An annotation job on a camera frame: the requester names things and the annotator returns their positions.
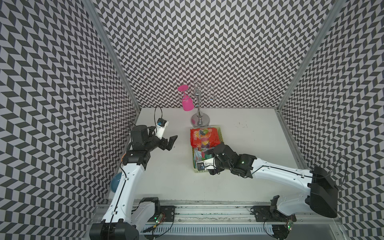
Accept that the green Fox's candy bag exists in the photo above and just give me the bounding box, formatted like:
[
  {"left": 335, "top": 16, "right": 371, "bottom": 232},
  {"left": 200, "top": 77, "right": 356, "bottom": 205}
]
[{"left": 193, "top": 148, "right": 214, "bottom": 171}]

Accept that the light green plastic basket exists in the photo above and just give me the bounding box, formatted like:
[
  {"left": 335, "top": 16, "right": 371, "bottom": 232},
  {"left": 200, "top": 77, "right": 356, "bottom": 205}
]
[{"left": 190, "top": 126, "right": 226, "bottom": 174}]

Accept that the red candy bag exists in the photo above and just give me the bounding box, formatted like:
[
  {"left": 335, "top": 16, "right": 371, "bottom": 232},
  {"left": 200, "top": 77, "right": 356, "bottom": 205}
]
[{"left": 190, "top": 128, "right": 221, "bottom": 149}]

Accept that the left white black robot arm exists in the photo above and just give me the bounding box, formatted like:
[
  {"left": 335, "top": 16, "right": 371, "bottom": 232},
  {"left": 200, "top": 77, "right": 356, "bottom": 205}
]
[{"left": 89, "top": 118, "right": 178, "bottom": 240}]

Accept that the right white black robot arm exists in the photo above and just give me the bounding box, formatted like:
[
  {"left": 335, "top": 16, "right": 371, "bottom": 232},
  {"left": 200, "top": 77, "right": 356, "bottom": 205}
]
[{"left": 200, "top": 143, "right": 339, "bottom": 218}]

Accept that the silver metal glass rack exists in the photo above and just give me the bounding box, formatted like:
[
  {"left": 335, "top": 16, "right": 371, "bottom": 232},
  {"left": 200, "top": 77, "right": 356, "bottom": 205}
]
[{"left": 191, "top": 80, "right": 211, "bottom": 128}]

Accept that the pink plastic wine glass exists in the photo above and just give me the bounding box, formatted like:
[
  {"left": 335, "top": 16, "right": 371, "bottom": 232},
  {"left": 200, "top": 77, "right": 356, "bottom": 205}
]
[{"left": 178, "top": 85, "right": 195, "bottom": 112}]

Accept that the blue plate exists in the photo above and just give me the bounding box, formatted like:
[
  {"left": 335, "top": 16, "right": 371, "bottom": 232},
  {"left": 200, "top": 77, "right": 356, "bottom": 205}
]
[{"left": 110, "top": 172, "right": 122, "bottom": 193}]

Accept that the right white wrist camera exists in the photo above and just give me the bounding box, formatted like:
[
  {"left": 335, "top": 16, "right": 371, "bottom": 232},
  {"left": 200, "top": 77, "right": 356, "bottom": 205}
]
[{"left": 196, "top": 158, "right": 215, "bottom": 171}]

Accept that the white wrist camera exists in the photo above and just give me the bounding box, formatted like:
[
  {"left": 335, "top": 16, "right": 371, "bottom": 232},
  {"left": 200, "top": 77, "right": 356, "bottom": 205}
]
[
  {"left": 196, "top": 158, "right": 215, "bottom": 171},
  {"left": 155, "top": 118, "right": 169, "bottom": 140}
]

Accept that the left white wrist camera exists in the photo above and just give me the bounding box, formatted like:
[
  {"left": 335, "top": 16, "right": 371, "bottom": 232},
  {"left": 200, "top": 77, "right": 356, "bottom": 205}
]
[{"left": 155, "top": 118, "right": 169, "bottom": 140}]

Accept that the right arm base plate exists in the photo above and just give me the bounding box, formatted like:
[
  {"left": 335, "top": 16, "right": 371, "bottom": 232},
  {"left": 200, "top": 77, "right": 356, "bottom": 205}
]
[{"left": 251, "top": 206, "right": 297, "bottom": 223}]

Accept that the aluminium front rail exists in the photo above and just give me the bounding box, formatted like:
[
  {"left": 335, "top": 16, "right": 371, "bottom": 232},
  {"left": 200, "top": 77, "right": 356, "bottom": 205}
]
[{"left": 90, "top": 200, "right": 342, "bottom": 225}]

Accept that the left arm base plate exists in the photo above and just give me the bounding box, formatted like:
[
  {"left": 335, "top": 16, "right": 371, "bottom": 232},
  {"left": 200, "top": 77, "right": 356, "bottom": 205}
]
[{"left": 148, "top": 205, "right": 176, "bottom": 223}]

